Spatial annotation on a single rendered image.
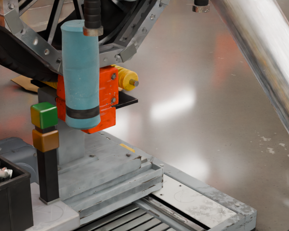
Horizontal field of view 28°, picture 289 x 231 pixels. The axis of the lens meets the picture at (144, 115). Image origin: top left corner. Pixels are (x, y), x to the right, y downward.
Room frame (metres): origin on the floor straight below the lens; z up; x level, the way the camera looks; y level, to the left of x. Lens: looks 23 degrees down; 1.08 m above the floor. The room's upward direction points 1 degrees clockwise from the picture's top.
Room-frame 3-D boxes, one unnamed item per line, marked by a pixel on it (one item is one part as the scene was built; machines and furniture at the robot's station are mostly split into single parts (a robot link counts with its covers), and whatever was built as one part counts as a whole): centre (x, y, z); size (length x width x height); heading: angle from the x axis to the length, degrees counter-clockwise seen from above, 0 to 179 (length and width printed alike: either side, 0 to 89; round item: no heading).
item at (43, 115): (1.02, 0.19, 0.64); 0.04 x 0.04 x 0.04; 42
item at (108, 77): (1.53, 0.17, 0.48); 0.16 x 0.12 x 0.17; 42
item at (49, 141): (1.02, 0.19, 0.59); 0.04 x 0.04 x 0.04; 42
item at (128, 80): (1.66, 0.12, 0.51); 0.29 x 0.06 x 0.06; 42
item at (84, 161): (1.63, 0.26, 0.32); 0.40 x 0.30 x 0.28; 132
